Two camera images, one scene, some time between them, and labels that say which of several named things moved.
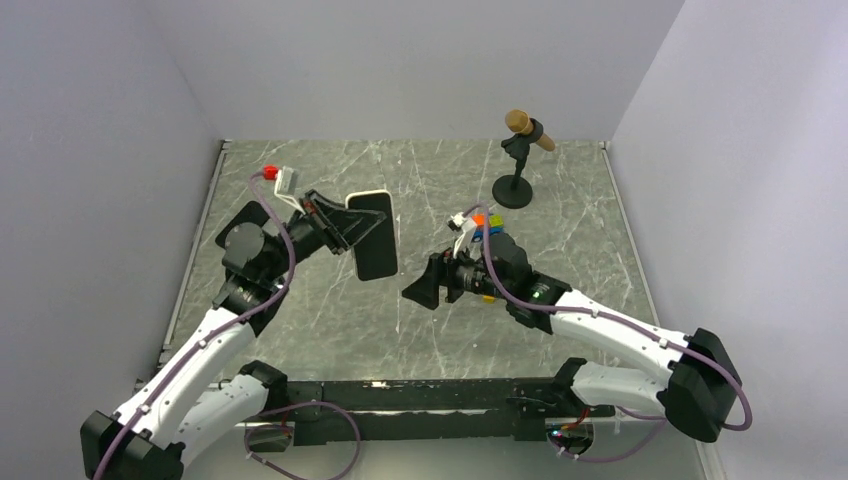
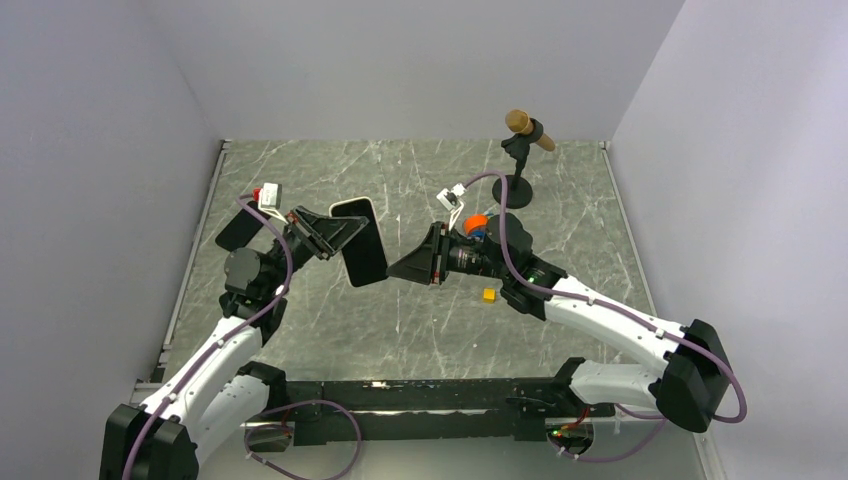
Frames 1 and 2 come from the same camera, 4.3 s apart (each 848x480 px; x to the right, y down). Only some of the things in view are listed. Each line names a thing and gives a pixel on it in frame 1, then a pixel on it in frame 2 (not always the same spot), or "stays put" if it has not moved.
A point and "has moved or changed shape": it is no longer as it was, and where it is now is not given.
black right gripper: (425, 290) -> (418, 265)
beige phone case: (347, 200) -> (365, 256)
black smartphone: (376, 254) has moved or changed shape
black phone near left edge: (252, 212) stays put
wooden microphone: (519, 121) stays put
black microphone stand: (515, 190) stays put
